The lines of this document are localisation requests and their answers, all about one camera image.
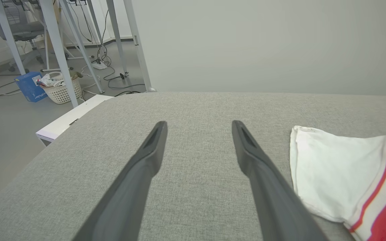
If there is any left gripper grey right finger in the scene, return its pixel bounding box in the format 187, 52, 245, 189
232, 120, 328, 241

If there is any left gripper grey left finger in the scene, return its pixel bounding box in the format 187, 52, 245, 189
72, 120, 168, 241

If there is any red and white shirt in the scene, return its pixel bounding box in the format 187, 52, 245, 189
289, 126, 386, 241

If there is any white plastic lattice basket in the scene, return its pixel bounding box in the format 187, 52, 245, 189
41, 71, 83, 104

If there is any white crumpled bundle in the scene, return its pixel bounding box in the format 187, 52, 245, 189
36, 74, 66, 88

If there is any blue cardboard box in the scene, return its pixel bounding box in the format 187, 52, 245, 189
14, 71, 48, 102

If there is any white partition panel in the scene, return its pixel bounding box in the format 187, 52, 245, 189
123, 0, 386, 97

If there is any white slanted metal leg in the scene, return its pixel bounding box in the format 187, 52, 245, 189
105, 0, 129, 78

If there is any grey office chair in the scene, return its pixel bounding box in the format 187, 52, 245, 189
0, 0, 46, 72

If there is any black floor cable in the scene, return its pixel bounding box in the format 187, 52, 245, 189
103, 64, 146, 96

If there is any white metal desk frame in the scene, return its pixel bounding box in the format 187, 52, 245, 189
0, 0, 106, 108

